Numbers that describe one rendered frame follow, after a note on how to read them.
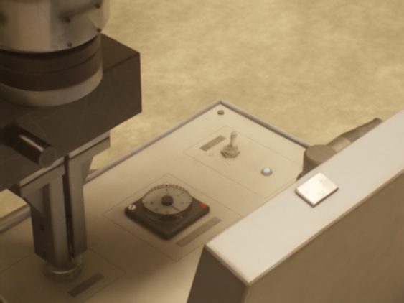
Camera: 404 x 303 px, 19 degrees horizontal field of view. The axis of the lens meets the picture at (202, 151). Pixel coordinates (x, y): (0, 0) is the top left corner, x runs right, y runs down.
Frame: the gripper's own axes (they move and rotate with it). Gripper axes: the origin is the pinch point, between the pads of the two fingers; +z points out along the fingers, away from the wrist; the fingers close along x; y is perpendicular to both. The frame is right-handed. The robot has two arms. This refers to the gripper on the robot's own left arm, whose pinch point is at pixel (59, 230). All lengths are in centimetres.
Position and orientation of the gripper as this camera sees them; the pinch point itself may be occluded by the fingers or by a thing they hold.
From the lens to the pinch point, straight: 89.2
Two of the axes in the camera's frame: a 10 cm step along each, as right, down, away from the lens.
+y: 7.3, 4.0, -5.6
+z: 0.0, 8.1, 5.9
